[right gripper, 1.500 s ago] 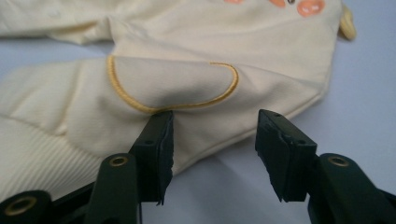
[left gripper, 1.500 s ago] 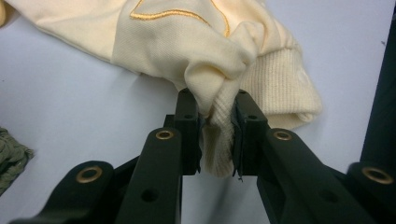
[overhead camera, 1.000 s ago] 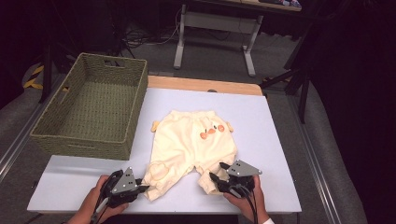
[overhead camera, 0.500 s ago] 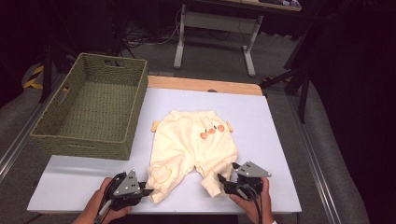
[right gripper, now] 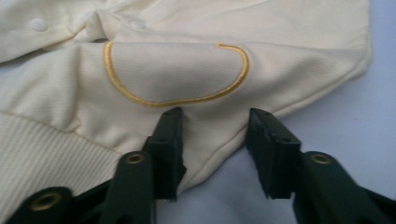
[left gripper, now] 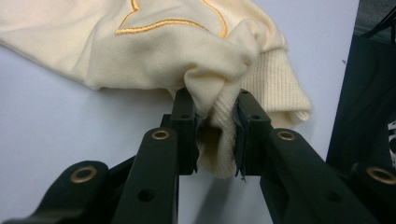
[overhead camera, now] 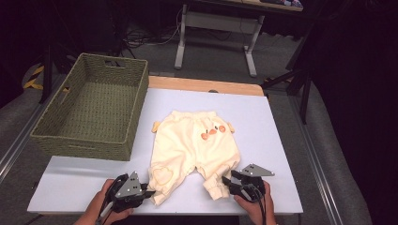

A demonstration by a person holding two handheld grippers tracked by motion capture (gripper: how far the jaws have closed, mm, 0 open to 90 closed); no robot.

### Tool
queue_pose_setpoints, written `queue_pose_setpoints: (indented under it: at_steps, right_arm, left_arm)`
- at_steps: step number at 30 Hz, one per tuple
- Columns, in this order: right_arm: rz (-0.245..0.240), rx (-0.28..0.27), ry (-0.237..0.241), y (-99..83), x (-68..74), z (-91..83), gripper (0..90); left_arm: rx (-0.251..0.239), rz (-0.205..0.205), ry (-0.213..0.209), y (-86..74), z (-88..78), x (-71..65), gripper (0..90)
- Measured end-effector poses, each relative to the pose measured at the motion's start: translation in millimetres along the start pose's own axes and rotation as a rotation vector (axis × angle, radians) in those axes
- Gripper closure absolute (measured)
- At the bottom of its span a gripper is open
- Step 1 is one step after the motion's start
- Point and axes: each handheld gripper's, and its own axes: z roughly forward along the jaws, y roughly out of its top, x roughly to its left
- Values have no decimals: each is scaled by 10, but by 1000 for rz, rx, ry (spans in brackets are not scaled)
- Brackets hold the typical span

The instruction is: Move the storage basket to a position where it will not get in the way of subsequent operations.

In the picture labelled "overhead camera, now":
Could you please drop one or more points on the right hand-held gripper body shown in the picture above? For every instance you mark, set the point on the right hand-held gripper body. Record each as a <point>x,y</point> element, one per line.
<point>250,187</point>

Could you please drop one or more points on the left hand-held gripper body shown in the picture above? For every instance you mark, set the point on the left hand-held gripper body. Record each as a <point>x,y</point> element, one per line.
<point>130,187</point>

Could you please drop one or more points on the cream baby pants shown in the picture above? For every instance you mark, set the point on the cream baby pants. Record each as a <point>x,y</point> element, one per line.
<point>184,146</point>

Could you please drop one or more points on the green woven basket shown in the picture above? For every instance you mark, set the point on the green woven basket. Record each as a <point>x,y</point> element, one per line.
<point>97,106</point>

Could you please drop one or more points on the person's right hand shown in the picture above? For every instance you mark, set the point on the person's right hand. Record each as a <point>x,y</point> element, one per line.
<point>255,212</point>

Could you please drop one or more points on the person's left hand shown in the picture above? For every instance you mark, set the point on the person's left hand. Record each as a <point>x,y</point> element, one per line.
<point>94,206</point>

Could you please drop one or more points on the white board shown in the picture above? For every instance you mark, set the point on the white board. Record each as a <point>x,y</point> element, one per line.
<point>94,178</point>

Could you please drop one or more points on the wooden table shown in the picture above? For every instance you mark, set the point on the wooden table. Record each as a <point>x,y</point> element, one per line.
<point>203,85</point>

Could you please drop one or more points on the black tripod stand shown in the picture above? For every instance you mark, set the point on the black tripod stand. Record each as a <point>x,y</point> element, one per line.
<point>306,97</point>

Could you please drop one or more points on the black metal stand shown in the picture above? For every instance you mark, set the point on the black metal stand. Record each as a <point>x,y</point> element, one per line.
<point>47,78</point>

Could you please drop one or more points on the yellow black hazard tape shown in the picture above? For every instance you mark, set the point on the yellow black hazard tape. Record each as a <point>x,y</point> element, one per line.
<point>31,83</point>

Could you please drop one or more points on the black curtain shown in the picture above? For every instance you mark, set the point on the black curtain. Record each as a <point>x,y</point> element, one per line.
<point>359,93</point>

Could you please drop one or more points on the white-legged desk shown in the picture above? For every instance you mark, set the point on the white-legged desk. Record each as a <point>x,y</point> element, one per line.
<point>219,22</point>

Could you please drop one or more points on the aluminium floor rail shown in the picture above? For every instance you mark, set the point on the aluminium floor rail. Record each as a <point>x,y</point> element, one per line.
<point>18,140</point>
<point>316,162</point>

